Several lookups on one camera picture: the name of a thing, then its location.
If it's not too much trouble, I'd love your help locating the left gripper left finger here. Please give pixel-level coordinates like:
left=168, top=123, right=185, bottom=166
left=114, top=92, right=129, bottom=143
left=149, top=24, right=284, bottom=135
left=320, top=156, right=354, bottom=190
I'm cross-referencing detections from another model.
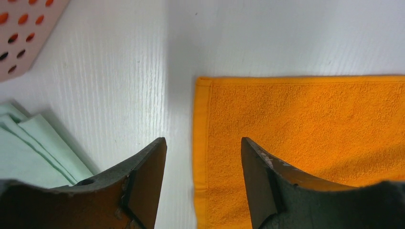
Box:
left=0, top=137, right=167, bottom=229

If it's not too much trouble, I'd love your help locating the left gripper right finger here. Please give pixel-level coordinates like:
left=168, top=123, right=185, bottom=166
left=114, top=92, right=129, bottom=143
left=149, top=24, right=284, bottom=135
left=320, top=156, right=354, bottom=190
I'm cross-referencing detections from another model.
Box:
left=241, top=137, right=405, bottom=229

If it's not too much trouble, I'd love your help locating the bright orange towel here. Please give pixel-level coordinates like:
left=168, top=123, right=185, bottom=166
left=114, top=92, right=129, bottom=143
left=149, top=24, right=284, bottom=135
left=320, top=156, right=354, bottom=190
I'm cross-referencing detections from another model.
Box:
left=192, top=75, right=405, bottom=229

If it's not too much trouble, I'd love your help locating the mint green folded towel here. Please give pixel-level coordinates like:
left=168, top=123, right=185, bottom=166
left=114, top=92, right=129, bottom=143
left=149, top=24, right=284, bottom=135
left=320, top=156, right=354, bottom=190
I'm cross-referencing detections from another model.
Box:
left=0, top=103, right=93, bottom=188

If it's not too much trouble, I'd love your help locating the pink plastic basket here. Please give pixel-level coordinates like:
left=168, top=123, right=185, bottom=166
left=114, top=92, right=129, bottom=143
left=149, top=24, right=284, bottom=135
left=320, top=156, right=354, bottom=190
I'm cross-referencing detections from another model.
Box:
left=0, top=0, right=69, bottom=82

